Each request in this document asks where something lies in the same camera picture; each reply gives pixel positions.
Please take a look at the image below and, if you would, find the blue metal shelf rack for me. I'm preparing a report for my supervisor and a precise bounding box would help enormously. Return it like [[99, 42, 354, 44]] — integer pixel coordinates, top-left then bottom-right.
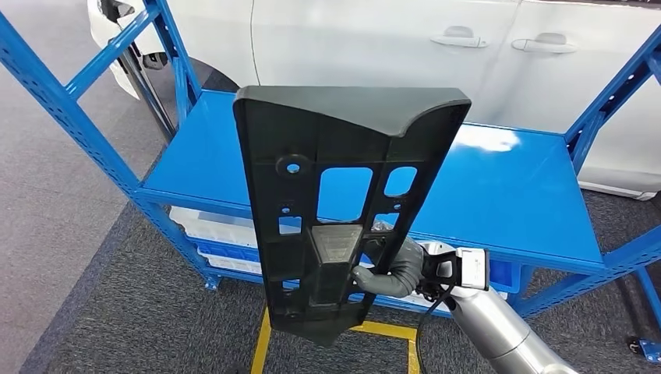
[[0, 0, 661, 333]]

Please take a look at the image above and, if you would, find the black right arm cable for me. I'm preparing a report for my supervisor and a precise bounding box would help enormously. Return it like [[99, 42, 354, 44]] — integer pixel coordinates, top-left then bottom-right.
[[414, 282, 457, 374]]

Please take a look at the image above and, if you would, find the blue wheeled cart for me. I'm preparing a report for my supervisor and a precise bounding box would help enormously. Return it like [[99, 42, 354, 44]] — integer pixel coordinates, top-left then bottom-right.
[[627, 267, 661, 365]]

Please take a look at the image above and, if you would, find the yellow floor tape square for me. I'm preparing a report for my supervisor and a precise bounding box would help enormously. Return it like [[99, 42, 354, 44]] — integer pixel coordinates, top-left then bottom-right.
[[250, 307, 422, 374]]

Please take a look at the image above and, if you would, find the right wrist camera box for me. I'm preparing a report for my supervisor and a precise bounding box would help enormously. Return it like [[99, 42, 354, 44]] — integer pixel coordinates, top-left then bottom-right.
[[420, 247, 490, 302]]

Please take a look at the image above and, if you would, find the white car door handle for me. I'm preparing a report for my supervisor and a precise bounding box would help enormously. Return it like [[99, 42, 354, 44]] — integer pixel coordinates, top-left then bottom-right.
[[511, 32, 579, 55], [429, 26, 490, 50]]

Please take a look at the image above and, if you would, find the white car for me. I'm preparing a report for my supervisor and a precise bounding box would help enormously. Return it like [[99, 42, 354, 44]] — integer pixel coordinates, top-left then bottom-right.
[[87, 0, 661, 202]]

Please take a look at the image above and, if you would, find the dark metal stand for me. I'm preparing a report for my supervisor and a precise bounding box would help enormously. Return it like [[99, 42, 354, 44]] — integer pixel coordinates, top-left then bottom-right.
[[101, 0, 177, 141]]

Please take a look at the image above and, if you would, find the black plastic car part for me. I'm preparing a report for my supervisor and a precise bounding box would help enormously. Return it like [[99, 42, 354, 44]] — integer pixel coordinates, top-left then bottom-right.
[[232, 85, 473, 348]]

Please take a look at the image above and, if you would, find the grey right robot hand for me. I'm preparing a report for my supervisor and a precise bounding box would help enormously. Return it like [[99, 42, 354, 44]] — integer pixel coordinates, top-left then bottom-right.
[[352, 235, 427, 300]]

